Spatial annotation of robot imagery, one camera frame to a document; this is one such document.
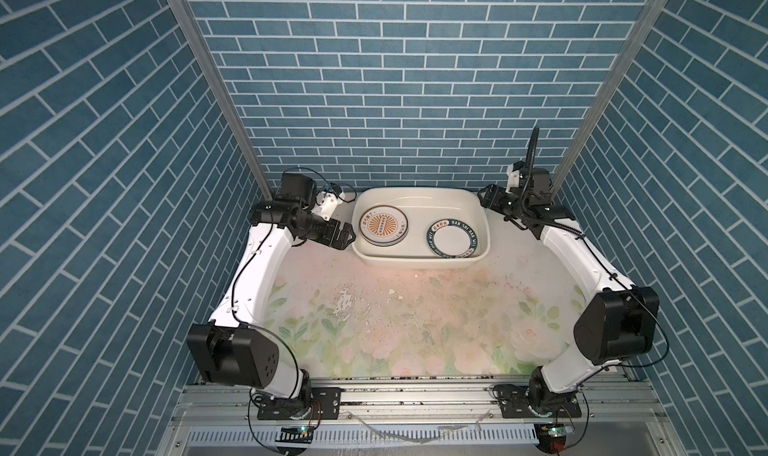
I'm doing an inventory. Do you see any orange sunburst plate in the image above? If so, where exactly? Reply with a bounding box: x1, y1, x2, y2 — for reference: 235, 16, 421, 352
359, 205, 409, 235
361, 231, 407, 247

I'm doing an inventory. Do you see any green rim text plate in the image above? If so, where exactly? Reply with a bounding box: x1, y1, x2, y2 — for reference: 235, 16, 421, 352
431, 248, 476, 259
426, 219, 478, 254

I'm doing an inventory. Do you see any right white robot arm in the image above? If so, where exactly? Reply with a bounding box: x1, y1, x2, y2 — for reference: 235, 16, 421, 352
478, 185, 659, 417

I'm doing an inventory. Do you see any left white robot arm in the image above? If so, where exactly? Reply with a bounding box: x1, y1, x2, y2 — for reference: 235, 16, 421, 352
186, 194, 356, 420

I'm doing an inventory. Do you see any white plastic bin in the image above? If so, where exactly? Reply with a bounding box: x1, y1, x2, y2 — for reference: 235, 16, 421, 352
352, 187, 490, 270

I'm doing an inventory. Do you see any right green circuit board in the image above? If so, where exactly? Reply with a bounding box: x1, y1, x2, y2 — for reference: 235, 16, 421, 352
536, 424, 568, 447

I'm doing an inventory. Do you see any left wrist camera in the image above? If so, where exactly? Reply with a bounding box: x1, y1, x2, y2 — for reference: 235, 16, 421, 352
312, 189, 344, 221

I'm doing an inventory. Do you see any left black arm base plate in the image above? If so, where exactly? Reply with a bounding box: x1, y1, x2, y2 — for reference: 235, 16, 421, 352
251, 386, 341, 421

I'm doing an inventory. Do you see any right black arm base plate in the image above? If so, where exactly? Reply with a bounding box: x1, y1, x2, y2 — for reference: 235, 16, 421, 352
491, 384, 582, 419

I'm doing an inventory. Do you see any aluminium mounting rail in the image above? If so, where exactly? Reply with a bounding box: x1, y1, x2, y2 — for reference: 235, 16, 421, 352
171, 373, 667, 426

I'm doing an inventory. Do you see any white slotted cable duct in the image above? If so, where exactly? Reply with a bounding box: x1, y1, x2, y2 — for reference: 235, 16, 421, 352
185, 423, 539, 450

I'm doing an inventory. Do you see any right aluminium corner post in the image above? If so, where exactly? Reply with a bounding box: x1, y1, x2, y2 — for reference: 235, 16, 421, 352
552, 0, 669, 197

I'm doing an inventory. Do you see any aluminium corner post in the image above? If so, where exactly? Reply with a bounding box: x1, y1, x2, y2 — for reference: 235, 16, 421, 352
552, 0, 669, 197
166, 0, 272, 200

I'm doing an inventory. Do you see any left aluminium corner post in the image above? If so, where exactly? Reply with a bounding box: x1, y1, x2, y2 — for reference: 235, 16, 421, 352
166, 0, 272, 200

